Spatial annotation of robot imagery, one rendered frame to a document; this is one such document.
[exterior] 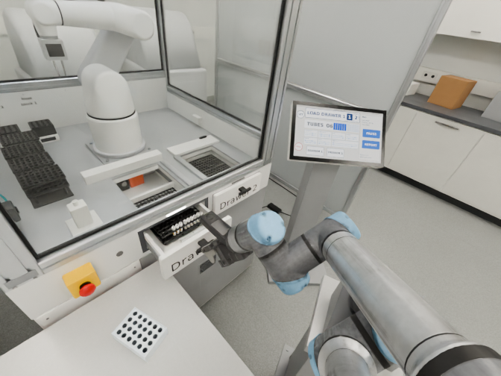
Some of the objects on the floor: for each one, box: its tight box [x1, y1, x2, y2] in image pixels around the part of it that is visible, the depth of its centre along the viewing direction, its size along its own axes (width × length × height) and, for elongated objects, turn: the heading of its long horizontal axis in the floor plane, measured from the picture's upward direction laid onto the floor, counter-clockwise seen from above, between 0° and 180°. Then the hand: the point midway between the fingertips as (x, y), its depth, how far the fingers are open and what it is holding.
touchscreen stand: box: [267, 163, 340, 286], centre depth 161 cm, size 50×45×102 cm
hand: (208, 245), depth 78 cm, fingers open, 3 cm apart
